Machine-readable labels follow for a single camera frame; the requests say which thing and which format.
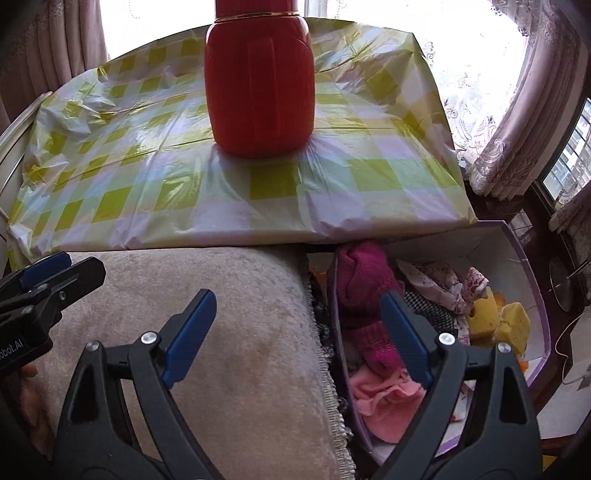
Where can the mauve patterned curtain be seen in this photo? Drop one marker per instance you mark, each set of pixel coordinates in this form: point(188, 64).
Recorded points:
point(572, 212)
point(531, 115)

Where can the plain mauve curtain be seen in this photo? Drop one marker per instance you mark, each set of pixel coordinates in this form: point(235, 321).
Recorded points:
point(46, 46)

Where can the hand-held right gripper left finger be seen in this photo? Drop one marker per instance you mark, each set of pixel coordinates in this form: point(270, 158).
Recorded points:
point(194, 332)

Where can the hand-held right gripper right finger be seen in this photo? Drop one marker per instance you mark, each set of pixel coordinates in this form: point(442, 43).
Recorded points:
point(406, 337)

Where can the yellow checked plastic tablecloth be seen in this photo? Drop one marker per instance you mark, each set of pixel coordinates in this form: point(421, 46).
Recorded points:
point(138, 161)

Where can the yellow sponge block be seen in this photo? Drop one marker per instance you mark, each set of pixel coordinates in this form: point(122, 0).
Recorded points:
point(512, 327)
point(482, 314)

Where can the dark checkered cloth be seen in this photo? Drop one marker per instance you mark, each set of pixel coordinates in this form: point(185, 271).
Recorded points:
point(429, 309)

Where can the white fruit print cloth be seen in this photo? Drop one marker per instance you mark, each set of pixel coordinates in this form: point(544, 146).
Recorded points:
point(461, 401)

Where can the maroon knitted sock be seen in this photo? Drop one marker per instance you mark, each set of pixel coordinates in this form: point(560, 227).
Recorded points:
point(364, 272)
point(378, 350)

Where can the white headboard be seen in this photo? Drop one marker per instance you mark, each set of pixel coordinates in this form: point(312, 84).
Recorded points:
point(14, 152)

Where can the white box with purple rim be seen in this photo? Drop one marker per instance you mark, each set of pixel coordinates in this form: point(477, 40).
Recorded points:
point(508, 258)

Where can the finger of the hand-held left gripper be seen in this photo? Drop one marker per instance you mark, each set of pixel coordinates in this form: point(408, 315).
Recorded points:
point(44, 272)
point(83, 277)

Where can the white floral lace curtain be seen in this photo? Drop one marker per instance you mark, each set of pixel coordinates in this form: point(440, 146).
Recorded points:
point(461, 69)

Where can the red thermos flask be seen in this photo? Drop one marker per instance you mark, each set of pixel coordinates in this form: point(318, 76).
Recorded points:
point(258, 83)

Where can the round metal stand base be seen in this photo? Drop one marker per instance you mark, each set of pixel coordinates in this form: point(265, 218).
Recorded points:
point(561, 281)

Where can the person's left hand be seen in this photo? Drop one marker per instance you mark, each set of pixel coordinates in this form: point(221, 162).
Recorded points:
point(32, 410)

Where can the floral patterned cloth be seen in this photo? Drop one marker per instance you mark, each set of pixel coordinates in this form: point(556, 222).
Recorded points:
point(438, 281)

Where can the pink towel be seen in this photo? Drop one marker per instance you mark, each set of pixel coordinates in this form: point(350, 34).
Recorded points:
point(383, 401)

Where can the window with grille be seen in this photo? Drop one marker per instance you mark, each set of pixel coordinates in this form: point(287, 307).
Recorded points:
point(577, 152)

